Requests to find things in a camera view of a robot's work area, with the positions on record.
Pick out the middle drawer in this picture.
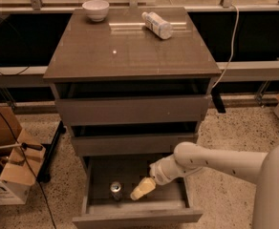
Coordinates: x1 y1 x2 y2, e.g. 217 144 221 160
72 121 199 156

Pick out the open cardboard box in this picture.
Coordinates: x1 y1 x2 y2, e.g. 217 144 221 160
0 107 46 205

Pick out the black-handled tool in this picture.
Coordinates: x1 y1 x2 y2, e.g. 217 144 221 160
0 142 43 151

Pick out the white ceramic bowl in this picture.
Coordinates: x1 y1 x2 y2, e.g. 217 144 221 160
82 0 110 22

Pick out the metal window rail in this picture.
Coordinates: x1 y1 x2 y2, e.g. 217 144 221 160
0 59 279 88

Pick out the black stand leg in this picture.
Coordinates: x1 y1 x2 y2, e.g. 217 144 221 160
37 121 66 183

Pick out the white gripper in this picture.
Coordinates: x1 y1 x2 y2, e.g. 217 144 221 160
130 154 203 200

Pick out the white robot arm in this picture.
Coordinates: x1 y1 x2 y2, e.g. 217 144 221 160
130 142 279 229

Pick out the clear plastic bottle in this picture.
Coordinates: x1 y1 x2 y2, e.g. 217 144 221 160
141 11 172 40

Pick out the black cable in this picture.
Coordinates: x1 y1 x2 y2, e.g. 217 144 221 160
0 102 58 229

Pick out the open bottom drawer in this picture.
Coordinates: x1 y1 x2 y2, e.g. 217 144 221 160
73 154 203 229

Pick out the redbull can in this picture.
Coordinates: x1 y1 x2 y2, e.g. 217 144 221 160
110 181 123 201

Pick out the brown drawer cabinet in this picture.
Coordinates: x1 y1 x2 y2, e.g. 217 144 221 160
42 6 223 229

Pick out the top drawer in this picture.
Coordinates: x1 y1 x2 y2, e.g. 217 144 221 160
55 78 210 126

